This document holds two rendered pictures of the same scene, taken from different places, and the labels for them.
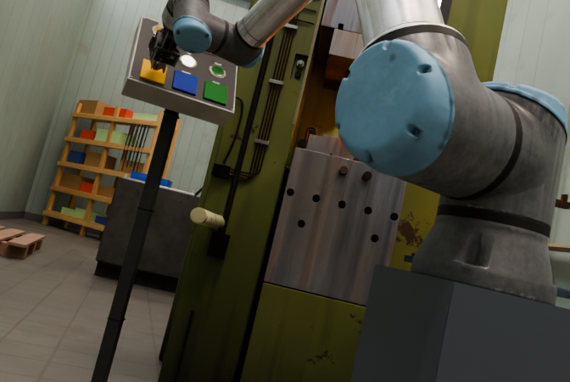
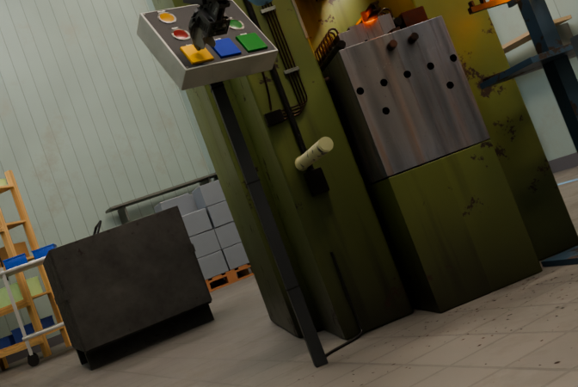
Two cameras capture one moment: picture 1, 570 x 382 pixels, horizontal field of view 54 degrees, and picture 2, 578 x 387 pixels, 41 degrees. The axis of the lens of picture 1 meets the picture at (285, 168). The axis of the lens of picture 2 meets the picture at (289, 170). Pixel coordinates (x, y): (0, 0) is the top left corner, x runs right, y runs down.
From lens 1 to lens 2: 1.03 m
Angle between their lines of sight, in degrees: 13
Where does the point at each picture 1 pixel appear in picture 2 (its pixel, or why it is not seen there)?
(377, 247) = (456, 91)
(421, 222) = (464, 56)
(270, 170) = (314, 90)
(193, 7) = not seen: outside the picture
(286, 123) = (300, 41)
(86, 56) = not seen: outside the picture
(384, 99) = not seen: outside the picture
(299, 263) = (406, 144)
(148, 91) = (205, 72)
